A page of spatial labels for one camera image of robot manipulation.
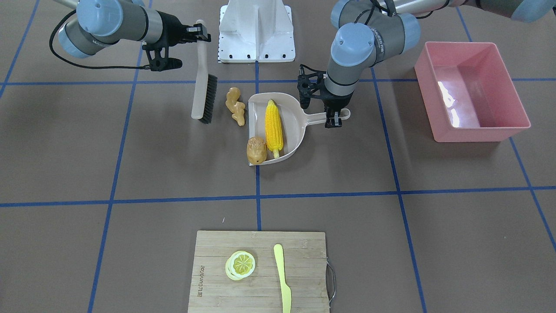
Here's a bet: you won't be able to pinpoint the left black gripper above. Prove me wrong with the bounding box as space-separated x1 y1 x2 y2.
324 89 353 128

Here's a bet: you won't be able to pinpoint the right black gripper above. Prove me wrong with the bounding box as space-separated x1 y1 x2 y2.
162 15 211 47

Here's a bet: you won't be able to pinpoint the beige plastic dustpan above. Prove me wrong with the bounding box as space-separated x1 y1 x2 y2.
248 92 327 166

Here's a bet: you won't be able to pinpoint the yellow toy corn cob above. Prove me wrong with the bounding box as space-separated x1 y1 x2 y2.
265 99 284 159

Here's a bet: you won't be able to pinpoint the beige hand brush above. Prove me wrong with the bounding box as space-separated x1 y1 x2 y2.
191 19 217 124

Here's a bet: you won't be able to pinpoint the brown toy potato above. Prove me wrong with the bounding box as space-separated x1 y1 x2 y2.
246 137 267 165

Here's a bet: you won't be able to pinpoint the toy ginger root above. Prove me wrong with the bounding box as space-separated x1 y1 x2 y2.
225 87 245 127

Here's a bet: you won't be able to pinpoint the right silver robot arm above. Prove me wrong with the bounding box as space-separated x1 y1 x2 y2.
53 0 211 59

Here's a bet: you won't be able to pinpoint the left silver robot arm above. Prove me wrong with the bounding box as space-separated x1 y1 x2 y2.
323 0 555 127

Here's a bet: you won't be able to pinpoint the pink plastic bin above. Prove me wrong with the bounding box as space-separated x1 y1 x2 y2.
414 41 531 143

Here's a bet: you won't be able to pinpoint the bamboo cutting board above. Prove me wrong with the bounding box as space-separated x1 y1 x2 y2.
187 230 331 313

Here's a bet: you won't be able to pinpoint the yellow lemon slices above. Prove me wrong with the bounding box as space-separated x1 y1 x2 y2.
225 251 256 281

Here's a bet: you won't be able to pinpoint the yellow plastic knife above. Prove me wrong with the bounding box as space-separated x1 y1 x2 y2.
273 243 292 313

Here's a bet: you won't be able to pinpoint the white camera stand column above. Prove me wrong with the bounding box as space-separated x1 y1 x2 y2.
217 0 296 63

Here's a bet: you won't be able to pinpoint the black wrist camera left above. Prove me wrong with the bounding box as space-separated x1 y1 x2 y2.
297 64 326 110

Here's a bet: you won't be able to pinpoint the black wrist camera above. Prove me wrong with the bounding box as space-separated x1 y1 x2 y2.
142 42 183 72
297 64 326 110

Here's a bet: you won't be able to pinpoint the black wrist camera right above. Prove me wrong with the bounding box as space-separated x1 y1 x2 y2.
142 42 183 72

